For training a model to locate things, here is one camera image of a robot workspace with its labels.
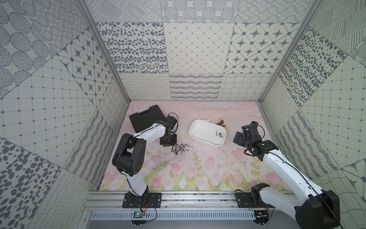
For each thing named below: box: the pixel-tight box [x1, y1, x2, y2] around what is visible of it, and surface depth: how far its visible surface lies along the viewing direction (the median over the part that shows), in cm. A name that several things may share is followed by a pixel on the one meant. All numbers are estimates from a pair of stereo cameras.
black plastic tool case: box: [129, 104, 166, 134], surface depth 107 cm
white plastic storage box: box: [188, 119, 227, 147], surface depth 103 cm
